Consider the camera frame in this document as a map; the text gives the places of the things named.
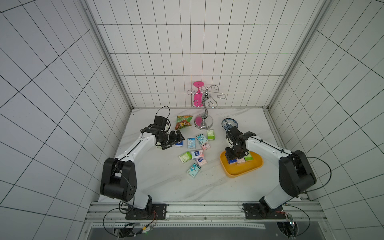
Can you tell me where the yellow plastic storage box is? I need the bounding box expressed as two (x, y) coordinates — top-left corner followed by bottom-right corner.
(220, 152), (264, 178)

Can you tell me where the white blue tissue pack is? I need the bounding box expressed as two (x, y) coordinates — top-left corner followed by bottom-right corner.
(191, 150), (204, 160)

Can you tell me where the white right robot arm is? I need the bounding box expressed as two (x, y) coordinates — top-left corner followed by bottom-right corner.
(225, 127), (317, 215)

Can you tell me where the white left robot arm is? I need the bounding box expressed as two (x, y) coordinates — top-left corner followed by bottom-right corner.
(100, 127), (185, 210)

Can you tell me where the dark blue Tempo tissue pack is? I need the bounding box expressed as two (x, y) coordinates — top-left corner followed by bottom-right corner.
(175, 141), (184, 148)

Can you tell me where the light blue cartoon tissue pack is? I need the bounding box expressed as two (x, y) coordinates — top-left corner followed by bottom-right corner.
(187, 138), (196, 149)

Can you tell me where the red green snack bag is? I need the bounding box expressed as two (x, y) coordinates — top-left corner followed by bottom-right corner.
(175, 115), (193, 131)

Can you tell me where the lime green tissue pack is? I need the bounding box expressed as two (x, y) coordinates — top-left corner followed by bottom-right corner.
(179, 151), (193, 164)

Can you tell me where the blue white porcelain bowl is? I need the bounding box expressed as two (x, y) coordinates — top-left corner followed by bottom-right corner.
(222, 118), (239, 131)

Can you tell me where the silver metal hook stand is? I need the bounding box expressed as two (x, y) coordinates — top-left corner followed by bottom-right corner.
(187, 85), (227, 131)

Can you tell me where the pink blue tissue pack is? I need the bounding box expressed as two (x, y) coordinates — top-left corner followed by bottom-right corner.
(196, 157), (207, 167)

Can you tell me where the teal cartoon tissue pack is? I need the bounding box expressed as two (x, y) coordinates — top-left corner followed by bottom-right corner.
(187, 164), (201, 178)

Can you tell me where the pink hourglass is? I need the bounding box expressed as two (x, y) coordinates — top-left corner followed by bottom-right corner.
(193, 81), (205, 108)

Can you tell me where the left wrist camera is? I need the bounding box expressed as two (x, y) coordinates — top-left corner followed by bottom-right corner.
(153, 115), (171, 132)

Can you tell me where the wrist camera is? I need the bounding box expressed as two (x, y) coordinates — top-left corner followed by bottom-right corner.
(226, 126), (243, 143)
(153, 115), (171, 132)

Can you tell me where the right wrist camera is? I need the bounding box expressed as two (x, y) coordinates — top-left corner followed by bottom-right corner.
(226, 126), (243, 143)

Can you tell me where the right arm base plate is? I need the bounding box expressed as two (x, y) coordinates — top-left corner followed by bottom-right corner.
(242, 203), (287, 220)

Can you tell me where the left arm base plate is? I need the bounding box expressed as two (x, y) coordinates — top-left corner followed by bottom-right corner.
(125, 204), (168, 220)

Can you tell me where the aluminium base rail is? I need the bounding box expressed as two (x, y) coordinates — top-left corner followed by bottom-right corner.
(86, 200), (328, 230)

